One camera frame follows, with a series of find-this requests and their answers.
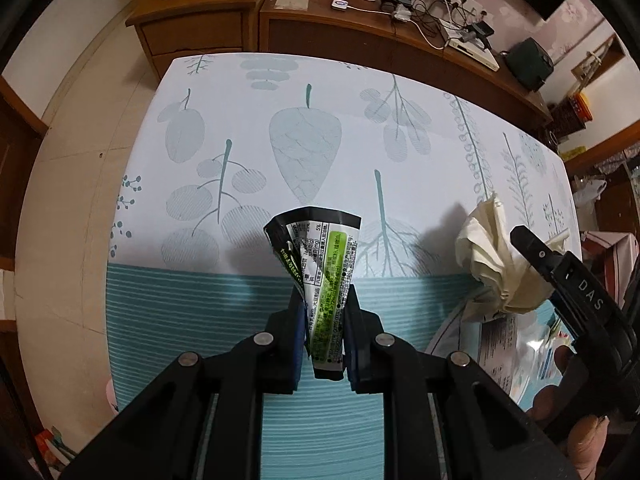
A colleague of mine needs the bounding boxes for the person's right hand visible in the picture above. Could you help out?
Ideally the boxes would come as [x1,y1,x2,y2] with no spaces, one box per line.
[530,345,611,480]

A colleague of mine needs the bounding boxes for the dark green speaker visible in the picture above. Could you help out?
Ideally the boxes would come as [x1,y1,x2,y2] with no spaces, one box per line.
[502,37,556,92]

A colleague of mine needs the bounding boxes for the white napkin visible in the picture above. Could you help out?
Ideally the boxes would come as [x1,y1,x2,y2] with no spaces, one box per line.
[455,192,571,316]

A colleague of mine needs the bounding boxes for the small wooden cabinet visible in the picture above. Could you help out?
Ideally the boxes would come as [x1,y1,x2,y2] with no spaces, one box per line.
[125,0,276,81]

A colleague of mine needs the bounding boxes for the clear plastic bag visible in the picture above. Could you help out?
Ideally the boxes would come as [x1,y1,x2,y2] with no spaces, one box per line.
[425,305,576,406]

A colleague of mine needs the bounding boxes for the black green snack wrapper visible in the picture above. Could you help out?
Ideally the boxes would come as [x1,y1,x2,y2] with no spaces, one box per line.
[263,206,362,381]

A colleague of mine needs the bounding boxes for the pink covered table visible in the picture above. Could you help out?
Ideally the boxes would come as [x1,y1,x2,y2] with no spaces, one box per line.
[582,230,640,321]

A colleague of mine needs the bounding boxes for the white set-top box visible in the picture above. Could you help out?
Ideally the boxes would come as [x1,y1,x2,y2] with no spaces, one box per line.
[446,30,501,72]

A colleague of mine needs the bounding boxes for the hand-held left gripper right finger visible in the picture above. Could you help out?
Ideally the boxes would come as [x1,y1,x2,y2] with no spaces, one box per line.
[343,285,577,480]

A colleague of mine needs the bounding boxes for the long wooden sideboard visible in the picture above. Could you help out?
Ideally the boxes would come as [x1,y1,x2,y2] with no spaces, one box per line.
[259,0,553,136]

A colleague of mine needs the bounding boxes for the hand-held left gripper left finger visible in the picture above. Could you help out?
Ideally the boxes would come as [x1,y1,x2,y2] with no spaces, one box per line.
[60,287,308,480]

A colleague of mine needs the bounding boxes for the leaf-print tablecloth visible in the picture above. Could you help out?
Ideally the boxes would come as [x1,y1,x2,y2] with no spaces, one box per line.
[105,52,586,480]

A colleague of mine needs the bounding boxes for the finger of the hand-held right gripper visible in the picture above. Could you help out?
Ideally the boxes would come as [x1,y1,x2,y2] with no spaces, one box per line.
[510,225,568,286]

